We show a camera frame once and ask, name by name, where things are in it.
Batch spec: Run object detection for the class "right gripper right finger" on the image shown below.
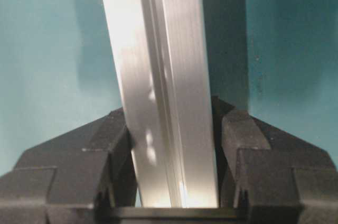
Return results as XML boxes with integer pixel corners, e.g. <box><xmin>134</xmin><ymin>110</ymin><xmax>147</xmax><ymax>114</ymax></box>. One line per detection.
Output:
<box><xmin>212</xmin><ymin>97</ymin><xmax>337</xmax><ymax>223</ymax></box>

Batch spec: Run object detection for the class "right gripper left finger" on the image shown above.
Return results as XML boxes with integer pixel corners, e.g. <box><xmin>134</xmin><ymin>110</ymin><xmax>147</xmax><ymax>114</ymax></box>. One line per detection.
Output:
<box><xmin>1</xmin><ymin>109</ymin><xmax>137</xmax><ymax>223</ymax></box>

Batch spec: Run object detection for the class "silver aluminium extrusion rail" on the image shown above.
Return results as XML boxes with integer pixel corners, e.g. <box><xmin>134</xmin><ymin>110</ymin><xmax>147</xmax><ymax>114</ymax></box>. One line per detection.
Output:
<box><xmin>103</xmin><ymin>0</ymin><xmax>219</xmax><ymax>208</ymax></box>

